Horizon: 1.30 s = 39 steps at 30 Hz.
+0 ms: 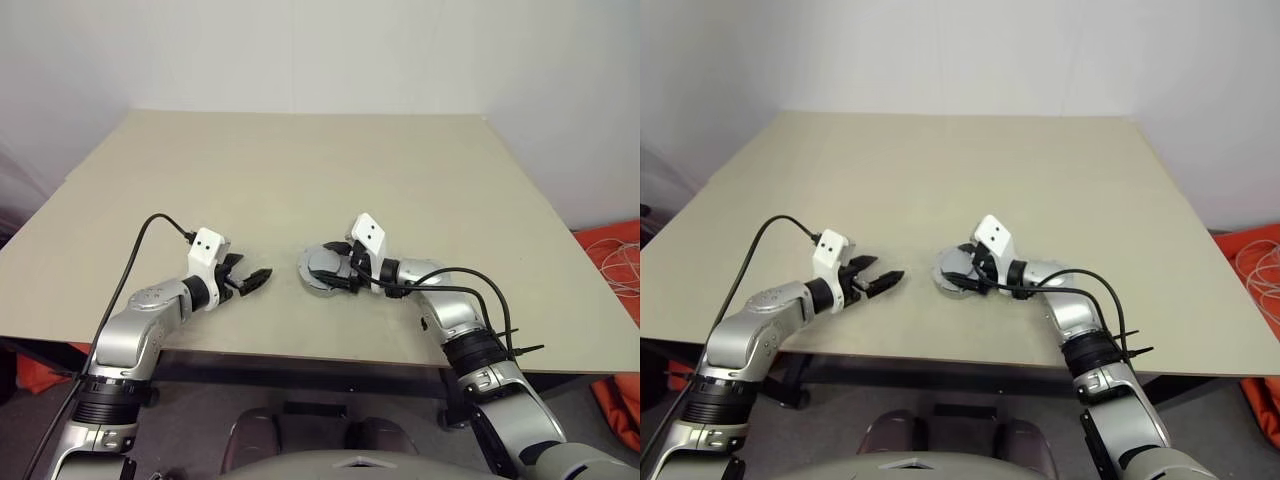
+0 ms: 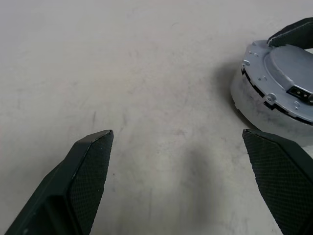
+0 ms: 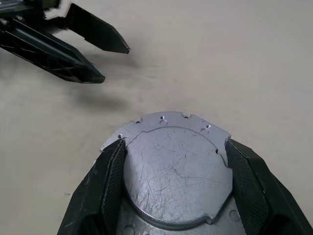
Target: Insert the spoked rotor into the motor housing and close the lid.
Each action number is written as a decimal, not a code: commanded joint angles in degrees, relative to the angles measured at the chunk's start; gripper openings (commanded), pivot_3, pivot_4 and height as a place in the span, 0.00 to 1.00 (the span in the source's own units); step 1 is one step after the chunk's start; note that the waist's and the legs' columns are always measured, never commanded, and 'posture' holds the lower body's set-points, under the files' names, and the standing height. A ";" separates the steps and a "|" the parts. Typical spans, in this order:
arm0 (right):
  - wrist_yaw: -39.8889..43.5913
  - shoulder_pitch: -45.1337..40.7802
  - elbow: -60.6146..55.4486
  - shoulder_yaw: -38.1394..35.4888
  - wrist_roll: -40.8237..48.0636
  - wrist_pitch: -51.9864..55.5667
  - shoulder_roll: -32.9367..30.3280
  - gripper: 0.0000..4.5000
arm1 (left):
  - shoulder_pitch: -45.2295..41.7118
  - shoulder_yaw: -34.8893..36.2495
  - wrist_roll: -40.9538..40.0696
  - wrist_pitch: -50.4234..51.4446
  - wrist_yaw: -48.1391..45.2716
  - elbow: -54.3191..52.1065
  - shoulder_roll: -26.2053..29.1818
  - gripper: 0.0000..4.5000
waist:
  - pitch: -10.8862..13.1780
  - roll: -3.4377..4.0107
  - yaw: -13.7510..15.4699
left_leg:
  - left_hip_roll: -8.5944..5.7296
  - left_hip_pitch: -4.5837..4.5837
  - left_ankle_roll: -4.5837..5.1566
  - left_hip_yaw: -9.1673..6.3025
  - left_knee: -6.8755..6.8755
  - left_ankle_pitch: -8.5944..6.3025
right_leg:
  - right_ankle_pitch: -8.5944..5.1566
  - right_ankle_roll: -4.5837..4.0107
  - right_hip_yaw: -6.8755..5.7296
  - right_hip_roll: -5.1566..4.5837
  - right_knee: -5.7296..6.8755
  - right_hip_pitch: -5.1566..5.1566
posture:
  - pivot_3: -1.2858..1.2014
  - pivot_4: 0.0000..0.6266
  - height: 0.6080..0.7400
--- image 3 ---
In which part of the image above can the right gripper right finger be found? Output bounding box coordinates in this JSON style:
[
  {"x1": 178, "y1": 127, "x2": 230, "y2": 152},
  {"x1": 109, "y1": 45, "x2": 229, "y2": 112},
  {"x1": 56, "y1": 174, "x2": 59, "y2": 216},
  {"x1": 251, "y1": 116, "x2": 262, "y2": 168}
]
[{"x1": 224, "y1": 138, "x2": 313, "y2": 235}]

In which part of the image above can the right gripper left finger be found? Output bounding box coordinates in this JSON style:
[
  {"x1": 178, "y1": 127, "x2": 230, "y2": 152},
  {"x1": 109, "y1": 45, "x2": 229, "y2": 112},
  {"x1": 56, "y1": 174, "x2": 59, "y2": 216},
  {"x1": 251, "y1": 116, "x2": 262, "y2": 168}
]
[{"x1": 57, "y1": 138, "x2": 127, "y2": 235}]

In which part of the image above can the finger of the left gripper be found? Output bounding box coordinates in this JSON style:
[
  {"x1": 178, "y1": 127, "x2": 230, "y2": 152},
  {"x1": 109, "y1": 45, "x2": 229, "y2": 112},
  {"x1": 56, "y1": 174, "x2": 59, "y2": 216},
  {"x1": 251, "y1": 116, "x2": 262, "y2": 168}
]
[
  {"x1": 64, "y1": 2, "x2": 131, "y2": 55},
  {"x1": 0, "y1": 18, "x2": 106, "y2": 85}
]

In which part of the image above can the silver round motor lid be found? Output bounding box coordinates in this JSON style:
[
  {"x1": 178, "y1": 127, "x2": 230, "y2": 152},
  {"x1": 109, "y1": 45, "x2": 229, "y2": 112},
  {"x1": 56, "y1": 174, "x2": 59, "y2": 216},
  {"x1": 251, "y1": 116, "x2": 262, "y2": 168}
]
[{"x1": 100, "y1": 111, "x2": 245, "y2": 235}]

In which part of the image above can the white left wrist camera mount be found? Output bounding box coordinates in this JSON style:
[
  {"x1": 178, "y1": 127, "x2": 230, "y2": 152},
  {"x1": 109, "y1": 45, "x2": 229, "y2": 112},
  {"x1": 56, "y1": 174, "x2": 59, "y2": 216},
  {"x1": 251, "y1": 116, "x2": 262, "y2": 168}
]
[{"x1": 44, "y1": 0, "x2": 71, "y2": 21}]

